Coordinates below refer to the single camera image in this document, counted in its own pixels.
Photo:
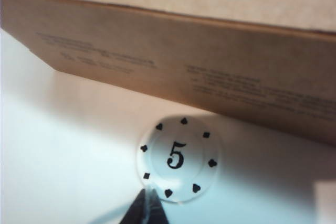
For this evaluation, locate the white poker chip 5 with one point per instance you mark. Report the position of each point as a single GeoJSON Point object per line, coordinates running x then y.
{"type": "Point", "coordinates": [183, 137]}

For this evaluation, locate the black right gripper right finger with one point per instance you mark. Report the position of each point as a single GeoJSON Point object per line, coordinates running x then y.
{"type": "Point", "coordinates": [156, 211]}

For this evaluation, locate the long brown cardboard box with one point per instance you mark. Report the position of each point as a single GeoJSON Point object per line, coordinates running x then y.
{"type": "Point", "coordinates": [157, 51]}

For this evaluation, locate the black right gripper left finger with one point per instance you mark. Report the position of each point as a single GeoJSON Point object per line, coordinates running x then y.
{"type": "Point", "coordinates": [137, 211]}

